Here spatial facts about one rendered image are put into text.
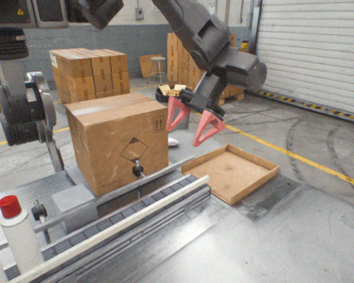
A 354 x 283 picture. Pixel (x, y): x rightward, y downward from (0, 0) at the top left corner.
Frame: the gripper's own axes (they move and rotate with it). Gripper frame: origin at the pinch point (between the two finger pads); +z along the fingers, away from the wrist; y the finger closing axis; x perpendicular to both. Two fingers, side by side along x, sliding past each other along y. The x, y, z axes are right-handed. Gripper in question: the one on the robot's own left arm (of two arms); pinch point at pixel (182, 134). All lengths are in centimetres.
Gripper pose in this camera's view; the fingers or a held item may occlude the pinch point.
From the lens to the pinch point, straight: 56.6
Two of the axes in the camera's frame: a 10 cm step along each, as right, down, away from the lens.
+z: -5.1, 8.6, 0.1
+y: 6.0, 3.7, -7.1
